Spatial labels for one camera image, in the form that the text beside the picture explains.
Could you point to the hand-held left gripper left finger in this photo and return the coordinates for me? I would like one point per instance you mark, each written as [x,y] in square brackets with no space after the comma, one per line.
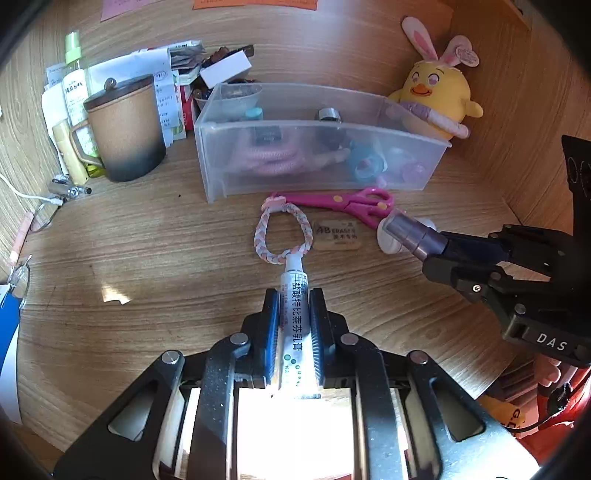
[273,332]

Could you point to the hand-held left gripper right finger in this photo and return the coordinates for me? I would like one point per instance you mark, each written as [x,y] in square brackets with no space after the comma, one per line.
[318,332]

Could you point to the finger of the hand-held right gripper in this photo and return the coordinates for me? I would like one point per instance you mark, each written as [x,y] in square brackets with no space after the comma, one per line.
[473,249]
[457,273]

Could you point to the white ointment tube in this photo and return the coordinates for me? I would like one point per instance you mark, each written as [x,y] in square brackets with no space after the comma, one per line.
[295,318]

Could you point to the purple metal cylinder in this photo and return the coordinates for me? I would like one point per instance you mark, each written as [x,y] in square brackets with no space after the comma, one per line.
[411,235]

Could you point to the white tape roll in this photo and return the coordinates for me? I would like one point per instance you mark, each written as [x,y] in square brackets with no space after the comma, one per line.
[387,242]

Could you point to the blue tape roll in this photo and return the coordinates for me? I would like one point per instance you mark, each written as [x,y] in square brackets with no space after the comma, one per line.
[362,173]

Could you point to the clear plastic storage box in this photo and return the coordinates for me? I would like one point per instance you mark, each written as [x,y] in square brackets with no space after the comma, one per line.
[323,184]

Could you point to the dark ink bottle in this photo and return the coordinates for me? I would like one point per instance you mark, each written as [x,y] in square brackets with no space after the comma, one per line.
[328,122]

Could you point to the dark blue eraser box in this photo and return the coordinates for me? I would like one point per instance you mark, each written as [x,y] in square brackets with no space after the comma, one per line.
[267,134]

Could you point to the small teal item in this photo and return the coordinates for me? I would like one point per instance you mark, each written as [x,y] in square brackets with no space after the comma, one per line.
[253,113]

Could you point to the person's right hand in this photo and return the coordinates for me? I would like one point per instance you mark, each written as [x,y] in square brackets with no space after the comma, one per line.
[549,369]

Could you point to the small pink item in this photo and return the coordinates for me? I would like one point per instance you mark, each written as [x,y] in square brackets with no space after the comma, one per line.
[411,171]

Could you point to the tan eraser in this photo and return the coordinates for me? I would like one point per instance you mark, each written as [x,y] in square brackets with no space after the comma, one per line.
[336,234]

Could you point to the yellow printed item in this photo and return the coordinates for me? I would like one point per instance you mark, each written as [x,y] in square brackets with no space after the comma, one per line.
[505,413]

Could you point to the pink scissors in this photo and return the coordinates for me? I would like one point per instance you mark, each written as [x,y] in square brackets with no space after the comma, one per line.
[341,203]

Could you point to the red cloth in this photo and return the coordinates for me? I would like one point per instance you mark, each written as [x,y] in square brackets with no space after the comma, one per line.
[554,438]

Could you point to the yellow chick plush toy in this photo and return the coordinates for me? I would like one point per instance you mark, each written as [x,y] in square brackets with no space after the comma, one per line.
[434,87]

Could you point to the clear bowl with items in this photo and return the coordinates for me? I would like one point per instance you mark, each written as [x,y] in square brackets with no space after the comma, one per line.
[235,97]

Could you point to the red white medicine box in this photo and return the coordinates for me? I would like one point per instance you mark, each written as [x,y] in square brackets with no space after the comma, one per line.
[187,108]

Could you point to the wooden shelf board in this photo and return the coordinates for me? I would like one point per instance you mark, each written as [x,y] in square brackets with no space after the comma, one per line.
[485,9]

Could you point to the brown ceramic mug with lid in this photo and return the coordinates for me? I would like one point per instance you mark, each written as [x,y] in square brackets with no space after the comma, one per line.
[127,129]

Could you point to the blue white carton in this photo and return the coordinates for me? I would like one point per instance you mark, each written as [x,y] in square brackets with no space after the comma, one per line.
[7,350]

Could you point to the white rectangular box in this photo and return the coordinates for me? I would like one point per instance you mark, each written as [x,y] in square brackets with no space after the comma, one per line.
[226,69]

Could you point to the pale pink pen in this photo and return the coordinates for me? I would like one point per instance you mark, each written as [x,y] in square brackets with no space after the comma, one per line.
[21,237]

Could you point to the pale yellow tube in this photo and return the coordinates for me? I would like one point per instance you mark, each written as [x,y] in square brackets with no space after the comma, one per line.
[69,152]

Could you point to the pile of white papers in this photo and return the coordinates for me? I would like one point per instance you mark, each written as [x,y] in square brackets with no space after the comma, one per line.
[129,64]

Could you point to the green spray bottle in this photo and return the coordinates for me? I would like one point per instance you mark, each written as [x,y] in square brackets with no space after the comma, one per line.
[76,78]

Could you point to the orange sticky note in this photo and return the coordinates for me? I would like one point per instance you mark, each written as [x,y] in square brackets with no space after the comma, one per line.
[258,3]

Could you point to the pink sticky note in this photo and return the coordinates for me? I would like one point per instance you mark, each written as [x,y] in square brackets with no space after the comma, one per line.
[124,7]

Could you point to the thin frame glasses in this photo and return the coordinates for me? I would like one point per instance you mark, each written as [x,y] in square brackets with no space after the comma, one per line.
[37,221]

